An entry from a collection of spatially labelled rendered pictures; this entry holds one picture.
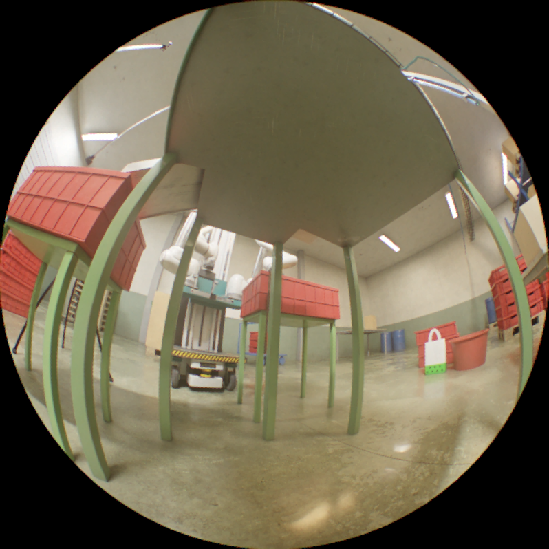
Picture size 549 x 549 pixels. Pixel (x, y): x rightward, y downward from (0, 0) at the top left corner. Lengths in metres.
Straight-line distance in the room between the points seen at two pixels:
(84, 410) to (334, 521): 0.53
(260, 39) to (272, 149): 0.34
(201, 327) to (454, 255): 8.84
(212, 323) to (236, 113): 1.58
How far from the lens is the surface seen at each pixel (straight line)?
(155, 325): 2.90
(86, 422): 0.46
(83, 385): 0.42
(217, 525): 0.49
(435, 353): 2.02
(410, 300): 8.79
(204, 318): 1.71
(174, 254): 1.44
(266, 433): 0.79
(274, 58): 0.51
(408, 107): 0.60
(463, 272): 8.50
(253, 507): 0.52
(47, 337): 0.47
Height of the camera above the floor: 0.42
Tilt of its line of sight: 25 degrees up
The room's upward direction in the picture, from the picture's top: 3 degrees clockwise
